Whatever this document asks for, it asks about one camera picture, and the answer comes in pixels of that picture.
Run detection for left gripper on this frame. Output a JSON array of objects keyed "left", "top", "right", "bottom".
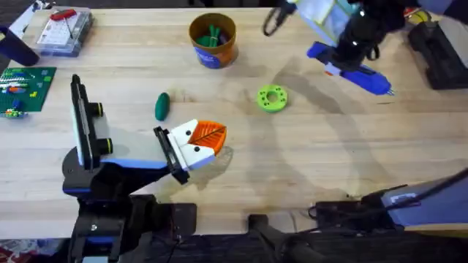
[{"left": 61, "top": 113, "right": 227, "bottom": 201}]

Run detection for dark green vegetable toy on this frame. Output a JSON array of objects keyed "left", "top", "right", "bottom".
[{"left": 154, "top": 91, "right": 171, "bottom": 122}]

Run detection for right wrist upright plate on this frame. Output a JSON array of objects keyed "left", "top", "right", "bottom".
[{"left": 292, "top": 0, "right": 363, "bottom": 47}]

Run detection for green disc with holes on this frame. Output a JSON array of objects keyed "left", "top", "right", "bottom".
[{"left": 256, "top": 84, "right": 289, "bottom": 113}]

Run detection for black scissors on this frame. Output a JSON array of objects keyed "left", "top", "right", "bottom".
[{"left": 262, "top": 1, "right": 298, "bottom": 37}]

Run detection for orange toy tub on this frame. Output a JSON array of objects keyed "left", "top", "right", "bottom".
[{"left": 189, "top": 12, "right": 239, "bottom": 69}]

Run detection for yellow tape roll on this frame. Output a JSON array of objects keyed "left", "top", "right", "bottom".
[{"left": 404, "top": 7, "right": 433, "bottom": 27}]

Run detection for black case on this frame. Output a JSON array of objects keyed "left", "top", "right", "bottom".
[{"left": 408, "top": 16, "right": 468, "bottom": 91}]

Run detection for left wrist upright black plate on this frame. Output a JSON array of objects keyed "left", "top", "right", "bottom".
[{"left": 70, "top": 74, "right": 113, "bottom": 172}]

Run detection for clear plastic box with tools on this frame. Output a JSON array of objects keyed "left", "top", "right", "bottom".
[{"left": 35, "top": 7, "right": 94, "bottom": 58}]

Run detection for green board with blocks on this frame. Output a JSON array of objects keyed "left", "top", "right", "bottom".
[{"left": 0, "top": 66, "right": 58, "bottom": 118}]

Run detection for dark blue bar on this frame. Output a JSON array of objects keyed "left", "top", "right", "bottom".
[{"left": 0, "top": 26, "right": 40, "bottom": 67}]

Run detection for black rail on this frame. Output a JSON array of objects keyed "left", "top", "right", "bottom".
[{"left": 120, "top": 213, "right": 468, "bottom": 263}]

